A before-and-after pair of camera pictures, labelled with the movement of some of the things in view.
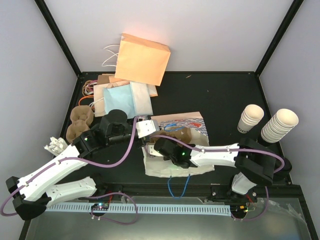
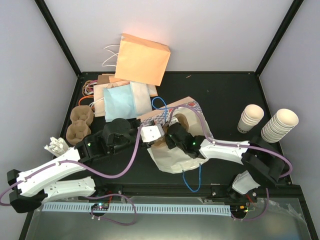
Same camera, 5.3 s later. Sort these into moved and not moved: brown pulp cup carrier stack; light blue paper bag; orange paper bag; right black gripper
Moved: right black gripper
Not moved: orange paper bag; brown pulp cup carrier stack; light blue paper bag
